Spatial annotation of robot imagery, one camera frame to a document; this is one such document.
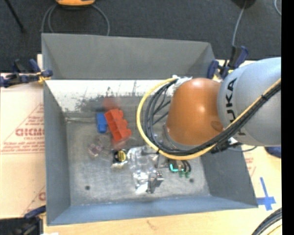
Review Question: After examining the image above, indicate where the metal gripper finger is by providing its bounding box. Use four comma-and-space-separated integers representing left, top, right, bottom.
156, 170, 166, 188
147, 173, 158, 194

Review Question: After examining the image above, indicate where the clear crumpled plastic thing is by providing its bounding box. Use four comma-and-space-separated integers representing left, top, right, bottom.
126, 145, 160, 195

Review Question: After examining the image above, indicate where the black and yellow round thing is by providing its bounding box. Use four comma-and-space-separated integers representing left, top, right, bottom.
111, 149, 127, 169

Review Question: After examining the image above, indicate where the grey metal bin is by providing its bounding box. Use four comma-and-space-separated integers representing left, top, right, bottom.
41, 32, 259, 226

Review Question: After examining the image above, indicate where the small clear pinkish thing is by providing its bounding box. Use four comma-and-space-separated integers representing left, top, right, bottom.
87, 136, 105, 159

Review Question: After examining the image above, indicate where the orange-red toy building block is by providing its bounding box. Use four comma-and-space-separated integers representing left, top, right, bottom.
103, 108, 133, 142

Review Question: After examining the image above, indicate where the blue toy building block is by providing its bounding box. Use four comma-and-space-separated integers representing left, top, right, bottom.
96, 112, 108, 134

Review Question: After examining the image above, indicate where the brown cardboard board, red print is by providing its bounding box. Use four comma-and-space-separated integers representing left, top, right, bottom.
0, 53, 48, 220

